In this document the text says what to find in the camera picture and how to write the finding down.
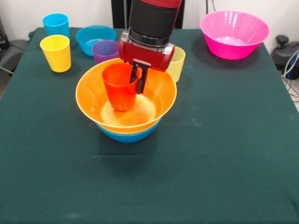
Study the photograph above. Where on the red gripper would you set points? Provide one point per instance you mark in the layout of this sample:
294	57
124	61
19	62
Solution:
144	57

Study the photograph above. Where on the red cup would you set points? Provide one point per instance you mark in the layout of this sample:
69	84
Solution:
119	93

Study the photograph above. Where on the orange bowl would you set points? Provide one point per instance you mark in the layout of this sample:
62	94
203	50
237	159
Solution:
161	93

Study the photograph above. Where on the large blue bowl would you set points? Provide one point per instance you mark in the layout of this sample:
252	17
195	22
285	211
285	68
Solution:
128	139

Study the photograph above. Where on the pink bowl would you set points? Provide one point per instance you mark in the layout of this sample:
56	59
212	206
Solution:
233	28

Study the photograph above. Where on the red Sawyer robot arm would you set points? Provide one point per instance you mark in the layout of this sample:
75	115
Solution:
151	21

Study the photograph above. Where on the pale translucent yellow cup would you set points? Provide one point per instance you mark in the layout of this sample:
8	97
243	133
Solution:
177	67

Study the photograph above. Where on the purple cup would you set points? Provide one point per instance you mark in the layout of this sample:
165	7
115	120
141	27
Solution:
105	52

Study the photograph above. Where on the small blue bowl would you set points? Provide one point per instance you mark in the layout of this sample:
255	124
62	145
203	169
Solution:
86	37

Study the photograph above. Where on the blue cup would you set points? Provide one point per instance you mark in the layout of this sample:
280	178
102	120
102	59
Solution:
56	25

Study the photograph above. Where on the dark green tablecloth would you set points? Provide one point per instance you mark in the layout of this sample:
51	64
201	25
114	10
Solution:
70	175

